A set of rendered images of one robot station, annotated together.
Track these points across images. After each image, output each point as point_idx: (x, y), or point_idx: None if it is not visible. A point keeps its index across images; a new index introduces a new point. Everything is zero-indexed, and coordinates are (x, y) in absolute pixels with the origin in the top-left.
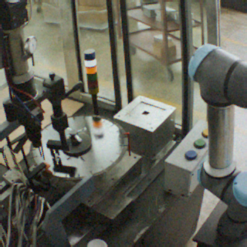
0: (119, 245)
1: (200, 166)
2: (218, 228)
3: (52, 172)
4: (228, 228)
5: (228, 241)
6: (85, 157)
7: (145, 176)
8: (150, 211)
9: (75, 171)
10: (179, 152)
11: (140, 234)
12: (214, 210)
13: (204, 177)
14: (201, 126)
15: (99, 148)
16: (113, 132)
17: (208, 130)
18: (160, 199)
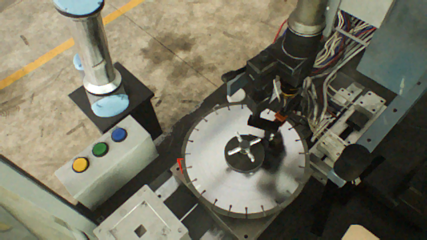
0: (217, 99)
1: (121, 96)
2: (128, 94)
3: (272, 113)
4: (121, 78)
5: (125, 81)
6: (233, 131)
7: (172, 176)
8: (180, 130)
9: (245, 111)
10: (129, 143)
11: (195, 107)
12: (121, 115)
13: (123, 90)
14: (80, 180)
15: (216, 141)
16: (195, 166)
17: (107, 40)
18: (167, 143)
